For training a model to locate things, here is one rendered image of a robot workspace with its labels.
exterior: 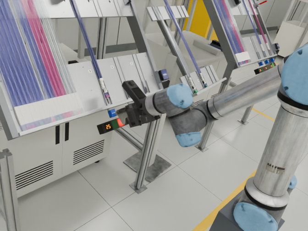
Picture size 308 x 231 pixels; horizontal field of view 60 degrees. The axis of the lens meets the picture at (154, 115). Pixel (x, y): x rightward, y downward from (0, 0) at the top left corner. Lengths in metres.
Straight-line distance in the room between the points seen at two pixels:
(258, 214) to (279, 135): 0.22
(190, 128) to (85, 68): 0.50
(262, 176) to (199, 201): 1.08
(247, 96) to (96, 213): 1.09
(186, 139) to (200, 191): 1.07
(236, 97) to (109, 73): 0.54
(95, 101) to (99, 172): 0.83
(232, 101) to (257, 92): 0.08
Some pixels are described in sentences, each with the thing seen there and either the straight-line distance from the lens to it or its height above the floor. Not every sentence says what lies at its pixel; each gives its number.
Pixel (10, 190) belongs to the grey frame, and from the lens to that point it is 1.10.
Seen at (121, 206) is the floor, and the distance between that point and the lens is 1.65.
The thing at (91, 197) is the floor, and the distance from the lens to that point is 1.67.
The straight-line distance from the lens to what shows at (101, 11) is 1.24.
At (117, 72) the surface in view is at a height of 0.81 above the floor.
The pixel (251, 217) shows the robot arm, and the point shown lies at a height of 0.73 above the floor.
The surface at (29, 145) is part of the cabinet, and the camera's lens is 1.41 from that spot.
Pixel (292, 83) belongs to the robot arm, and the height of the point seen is 1.11.
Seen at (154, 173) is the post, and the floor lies 0.01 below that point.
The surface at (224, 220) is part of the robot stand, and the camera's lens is 1.04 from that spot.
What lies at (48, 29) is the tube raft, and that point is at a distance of 1.08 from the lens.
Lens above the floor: 1.29
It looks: 32 degrees down
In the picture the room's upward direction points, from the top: 13 degrees clockwise
